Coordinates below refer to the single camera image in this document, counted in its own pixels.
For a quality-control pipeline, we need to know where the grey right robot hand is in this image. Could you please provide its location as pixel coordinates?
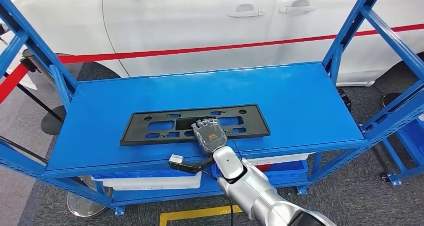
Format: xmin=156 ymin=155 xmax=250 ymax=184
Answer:
xmin=191 ymin=118 xmax=229 ymax=155

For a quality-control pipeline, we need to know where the black plastic plate frame part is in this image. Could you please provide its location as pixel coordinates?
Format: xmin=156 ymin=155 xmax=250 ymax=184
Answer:
xmin=119 ymin=104 xmax=271 ymax=147

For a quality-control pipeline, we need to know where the blue metal shelf rack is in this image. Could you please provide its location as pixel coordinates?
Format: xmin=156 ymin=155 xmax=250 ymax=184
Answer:
xmin=377 ymin=113 xmax=424 ymax=187
xmin=0 ymin=0 xmax=424 ymax=217

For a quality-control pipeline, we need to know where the red item in bin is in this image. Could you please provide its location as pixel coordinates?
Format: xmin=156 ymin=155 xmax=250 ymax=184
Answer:
xmin=254 ymin=164 xmax=276 ymax=173

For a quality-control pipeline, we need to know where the red barrier belt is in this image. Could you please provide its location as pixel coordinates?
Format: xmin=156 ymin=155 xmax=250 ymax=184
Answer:
xmin=56 ymin=23 xmax=424 ymax=65
xmin=0 ymin=63 xmax=30 ymax=105

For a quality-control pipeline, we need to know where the white car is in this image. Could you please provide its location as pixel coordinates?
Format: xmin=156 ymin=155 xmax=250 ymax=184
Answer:
xmin=0 ymin=0 xmax=424 ymax=87

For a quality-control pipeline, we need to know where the small black plastic piece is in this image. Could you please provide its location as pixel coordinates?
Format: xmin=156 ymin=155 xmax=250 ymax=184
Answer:
xmin=335 ymin=87 xmax=353 ymax=114

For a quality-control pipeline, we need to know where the chrome barrier stanchion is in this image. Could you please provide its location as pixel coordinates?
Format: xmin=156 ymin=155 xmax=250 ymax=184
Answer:
xmin=0 ymin=135 xmax=109 ymax=218

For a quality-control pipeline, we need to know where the dark-based barrier stanchion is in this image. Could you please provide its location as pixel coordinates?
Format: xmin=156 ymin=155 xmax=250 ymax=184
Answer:
xmin=380 ymin=91 xmax=403 ymax=110
xmin=13 ymin=48 xmax=67 ymax=135

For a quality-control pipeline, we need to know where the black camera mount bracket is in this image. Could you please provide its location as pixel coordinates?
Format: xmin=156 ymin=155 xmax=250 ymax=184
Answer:
xmin=167 ymin=158 xmax=216 ymax=175

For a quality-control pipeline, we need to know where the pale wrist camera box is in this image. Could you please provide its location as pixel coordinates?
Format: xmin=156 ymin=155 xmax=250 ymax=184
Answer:
xmin=168 ymin=154 xmax=185 ymax=166

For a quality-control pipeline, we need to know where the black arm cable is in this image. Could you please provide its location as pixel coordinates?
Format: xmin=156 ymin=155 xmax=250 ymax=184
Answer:
xmin=200 ymin=169 xmax=235 ymax=226

